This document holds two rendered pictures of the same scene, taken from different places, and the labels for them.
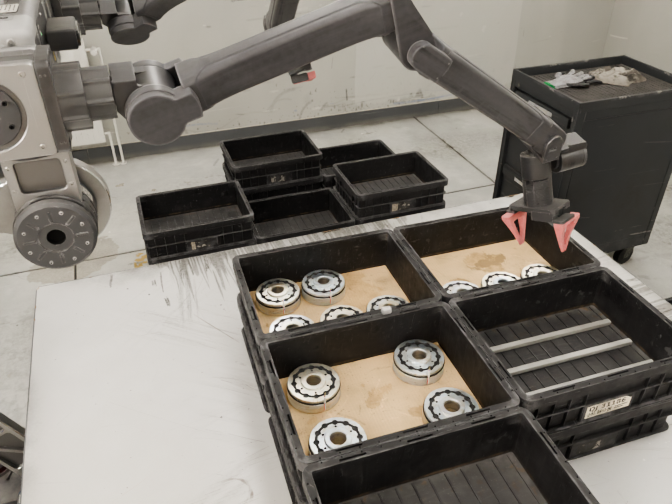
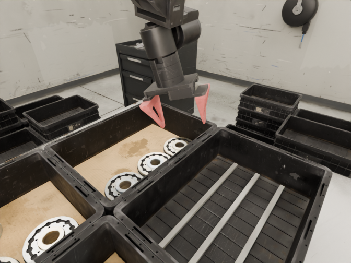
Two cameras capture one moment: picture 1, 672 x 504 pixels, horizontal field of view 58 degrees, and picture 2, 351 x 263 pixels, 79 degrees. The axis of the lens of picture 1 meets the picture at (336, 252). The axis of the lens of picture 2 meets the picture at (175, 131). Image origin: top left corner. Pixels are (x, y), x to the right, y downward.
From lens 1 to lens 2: 0.88 m
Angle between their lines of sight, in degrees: 26
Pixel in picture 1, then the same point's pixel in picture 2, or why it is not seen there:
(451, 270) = (110, 164)
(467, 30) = (91, 43)
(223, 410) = not seen: outside the picture
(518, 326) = (180, 195)
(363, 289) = (25, 217)
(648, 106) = (180, 50)
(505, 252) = (145, 136)
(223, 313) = not seen: outside the picture
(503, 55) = (110, 52)
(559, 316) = (203, 173)
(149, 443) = not seen: outside the picture
